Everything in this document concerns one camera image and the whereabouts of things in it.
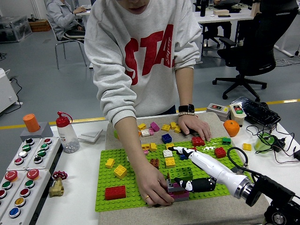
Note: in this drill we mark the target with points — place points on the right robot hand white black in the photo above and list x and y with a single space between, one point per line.
206 161

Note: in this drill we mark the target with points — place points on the person's left hand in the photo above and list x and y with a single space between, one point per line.
192 123

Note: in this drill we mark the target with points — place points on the person's right hand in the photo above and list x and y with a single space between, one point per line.
150 184

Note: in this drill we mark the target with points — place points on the grey long brick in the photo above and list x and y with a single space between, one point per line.
172 186

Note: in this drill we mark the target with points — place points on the lime green long brick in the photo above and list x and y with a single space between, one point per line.
181 173

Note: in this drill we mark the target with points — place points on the magenta long brick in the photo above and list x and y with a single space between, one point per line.
182 195

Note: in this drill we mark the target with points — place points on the grey base brick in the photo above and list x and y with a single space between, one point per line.
182 200

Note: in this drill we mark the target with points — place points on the person's left forearm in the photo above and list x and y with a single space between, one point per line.
186 86

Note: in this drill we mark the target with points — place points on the person's right forearm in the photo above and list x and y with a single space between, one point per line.
133 145

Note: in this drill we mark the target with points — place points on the yellow toy brick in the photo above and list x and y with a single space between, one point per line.
246 147
146 147
165 127
109 162
170 162
173 125
176 129
142 126
170 144
152 147

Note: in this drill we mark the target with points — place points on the blue toy brick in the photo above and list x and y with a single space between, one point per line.
167 138
182 157

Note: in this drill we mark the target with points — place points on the green baseplate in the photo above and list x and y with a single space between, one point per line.
106 177

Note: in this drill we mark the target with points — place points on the tiny white pieces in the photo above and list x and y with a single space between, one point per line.
207 148

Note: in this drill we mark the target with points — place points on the black smartwatch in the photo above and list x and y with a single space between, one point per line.
186 108

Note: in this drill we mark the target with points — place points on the red square brick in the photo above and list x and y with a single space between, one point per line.
220 152
198 141

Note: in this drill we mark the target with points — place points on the brown square brick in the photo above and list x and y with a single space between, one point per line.
155 162

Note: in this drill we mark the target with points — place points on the dark green brick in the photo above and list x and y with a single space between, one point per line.
226 141

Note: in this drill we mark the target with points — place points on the large yellow square brick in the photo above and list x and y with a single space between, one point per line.
120 171

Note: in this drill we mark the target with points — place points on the grey-brown mat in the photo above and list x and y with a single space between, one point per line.
164 215

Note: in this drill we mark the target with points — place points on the red long brick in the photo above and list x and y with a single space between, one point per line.
114 192

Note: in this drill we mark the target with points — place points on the orange fruit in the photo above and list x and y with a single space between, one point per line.
231 128

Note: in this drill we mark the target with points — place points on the small pink brick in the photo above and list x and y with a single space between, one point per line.
152 132

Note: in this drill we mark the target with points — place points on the black power adapter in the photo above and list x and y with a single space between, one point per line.
279 144

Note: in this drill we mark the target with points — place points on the white square panel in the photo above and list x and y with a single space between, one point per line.
90 136

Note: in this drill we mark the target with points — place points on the black plug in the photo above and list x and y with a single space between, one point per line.
297 155

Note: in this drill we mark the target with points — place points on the brass valve red handwheel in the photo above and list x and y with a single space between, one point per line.
56 188

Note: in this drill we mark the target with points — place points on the black office chair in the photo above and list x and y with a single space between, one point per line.
257 54

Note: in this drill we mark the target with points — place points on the squeeze bottle red cap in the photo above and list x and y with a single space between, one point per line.
66 133

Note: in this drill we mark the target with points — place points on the grey four-button box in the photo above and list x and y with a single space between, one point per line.
47 152
23 154

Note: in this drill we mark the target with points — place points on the black phone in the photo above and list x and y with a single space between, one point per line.
224 16

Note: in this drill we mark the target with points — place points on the wooden box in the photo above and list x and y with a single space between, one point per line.
220 12

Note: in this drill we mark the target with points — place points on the black bottle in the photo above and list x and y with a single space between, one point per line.
204 9

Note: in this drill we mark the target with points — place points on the grey emergency-stop button box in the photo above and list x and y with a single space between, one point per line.
35 187
14 185

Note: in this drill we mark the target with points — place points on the grey block base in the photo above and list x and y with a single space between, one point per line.
44 133

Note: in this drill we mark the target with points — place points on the orange cylinder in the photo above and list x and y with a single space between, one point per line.
31 123

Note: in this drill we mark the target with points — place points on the white cabinet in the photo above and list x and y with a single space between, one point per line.
7 93

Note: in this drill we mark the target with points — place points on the seated person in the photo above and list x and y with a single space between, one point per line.
58 18

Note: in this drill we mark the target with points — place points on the wooden pallet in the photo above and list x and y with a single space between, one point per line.
41 26

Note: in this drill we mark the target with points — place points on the clear plastic crate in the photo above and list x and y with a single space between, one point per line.
14 30

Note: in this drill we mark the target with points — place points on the grey switch box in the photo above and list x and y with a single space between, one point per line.
216 112

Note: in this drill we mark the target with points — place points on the white switch box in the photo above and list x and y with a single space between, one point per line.
237 117

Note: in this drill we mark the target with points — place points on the metal frame chair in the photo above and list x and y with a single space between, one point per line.
70 42

